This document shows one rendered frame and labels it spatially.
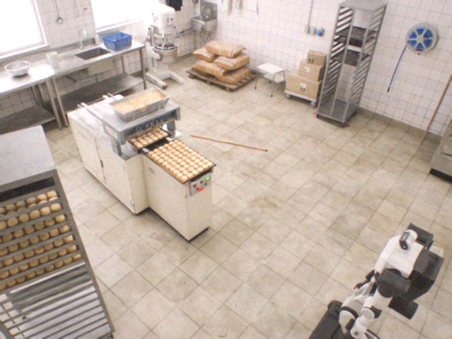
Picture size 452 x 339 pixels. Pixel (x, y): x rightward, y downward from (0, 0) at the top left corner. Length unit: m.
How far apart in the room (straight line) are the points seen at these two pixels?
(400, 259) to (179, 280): 2.09
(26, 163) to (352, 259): 3.11
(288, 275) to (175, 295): 1.11
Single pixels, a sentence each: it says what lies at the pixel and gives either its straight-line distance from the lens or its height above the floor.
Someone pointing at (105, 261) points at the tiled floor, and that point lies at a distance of 3.79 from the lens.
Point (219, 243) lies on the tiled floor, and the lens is 3.78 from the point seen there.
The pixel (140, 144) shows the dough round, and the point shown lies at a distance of 3.60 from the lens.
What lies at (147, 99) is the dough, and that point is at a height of 1.29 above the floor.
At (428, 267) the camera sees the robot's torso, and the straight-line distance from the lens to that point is 2.25.
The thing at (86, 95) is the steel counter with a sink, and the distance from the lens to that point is 6.35.
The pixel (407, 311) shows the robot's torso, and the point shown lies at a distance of 2.53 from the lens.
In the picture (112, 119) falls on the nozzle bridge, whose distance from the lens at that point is 3.56.
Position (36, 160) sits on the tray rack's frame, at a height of 1.82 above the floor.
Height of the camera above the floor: 2.92
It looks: 39 degrees down
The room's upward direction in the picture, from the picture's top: 2 degrees clockwise
